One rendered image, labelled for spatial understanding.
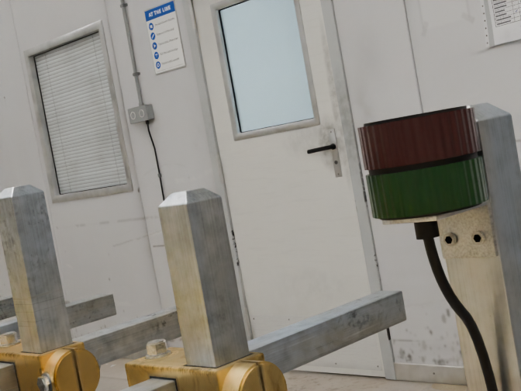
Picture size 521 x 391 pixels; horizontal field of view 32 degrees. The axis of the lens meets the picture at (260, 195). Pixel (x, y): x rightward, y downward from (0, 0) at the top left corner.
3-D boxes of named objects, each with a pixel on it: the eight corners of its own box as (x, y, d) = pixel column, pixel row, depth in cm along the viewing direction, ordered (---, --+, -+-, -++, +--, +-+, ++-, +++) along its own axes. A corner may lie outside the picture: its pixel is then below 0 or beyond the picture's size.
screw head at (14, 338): (14, 341, 93) (12, 330, 93) (24, 342, 92) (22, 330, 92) (-5, 347, 92) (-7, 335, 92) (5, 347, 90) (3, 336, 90)
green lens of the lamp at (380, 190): (416, 202, 51) (410, 164, 51) (511, 193, 46) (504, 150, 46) (349, 222, 47) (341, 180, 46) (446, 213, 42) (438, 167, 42)
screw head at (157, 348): (160, 351, 75) (157, 337, 75) (176, 352, 74) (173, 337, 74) (140, 358, 74) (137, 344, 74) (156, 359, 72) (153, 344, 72)
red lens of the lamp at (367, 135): (409, 158, 51) (402, 119, 50) (503, 145, 46) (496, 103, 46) (340, 174, 46) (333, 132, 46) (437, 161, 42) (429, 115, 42)
